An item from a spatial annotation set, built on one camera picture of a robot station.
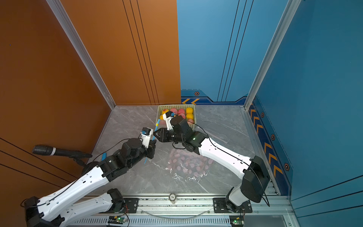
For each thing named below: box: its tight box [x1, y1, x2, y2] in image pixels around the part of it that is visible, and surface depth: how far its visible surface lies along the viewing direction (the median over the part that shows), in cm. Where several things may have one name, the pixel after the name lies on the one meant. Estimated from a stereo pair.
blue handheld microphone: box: [101, 152, 108, 162], surface depth 93 cm
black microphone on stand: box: [32, 144, 93, 167], surface depth 65 cm
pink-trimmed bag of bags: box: [166, 148, 214, 183], surface depth 87 cm
